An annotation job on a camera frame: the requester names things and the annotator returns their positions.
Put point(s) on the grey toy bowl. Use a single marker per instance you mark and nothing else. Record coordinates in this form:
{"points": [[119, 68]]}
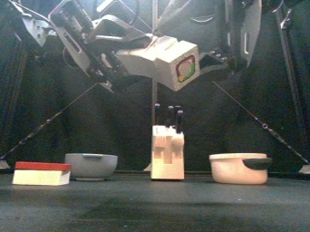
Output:
{"points": [[91, 166]]}

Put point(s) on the white box with colourful print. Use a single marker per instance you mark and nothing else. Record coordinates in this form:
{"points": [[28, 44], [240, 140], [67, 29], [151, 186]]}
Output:
{"points": [[169, 65]]}

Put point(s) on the thin diagonal frame rod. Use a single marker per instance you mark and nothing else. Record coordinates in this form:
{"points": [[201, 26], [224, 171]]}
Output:
{"points": [[262, 123], [48, 120]]}

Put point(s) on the vertical metal frame pole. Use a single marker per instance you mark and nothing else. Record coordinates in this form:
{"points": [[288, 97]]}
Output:
{"points": [[153, 99]]}

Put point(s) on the wooden toy knife block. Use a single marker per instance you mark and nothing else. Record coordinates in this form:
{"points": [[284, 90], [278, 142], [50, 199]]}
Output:
{"points": [[167, 157]]}

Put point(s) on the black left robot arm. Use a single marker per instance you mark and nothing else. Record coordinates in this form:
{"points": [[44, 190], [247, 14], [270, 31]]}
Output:
{"points": [[25, 24]]}

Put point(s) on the white pot with dark rim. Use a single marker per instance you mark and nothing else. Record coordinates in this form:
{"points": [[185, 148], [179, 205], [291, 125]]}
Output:
{"points": [[238, 169]]}

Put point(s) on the dark vertical frame post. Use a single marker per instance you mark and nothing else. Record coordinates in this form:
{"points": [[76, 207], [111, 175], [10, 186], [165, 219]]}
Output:
{"points": [[291, 75]]}

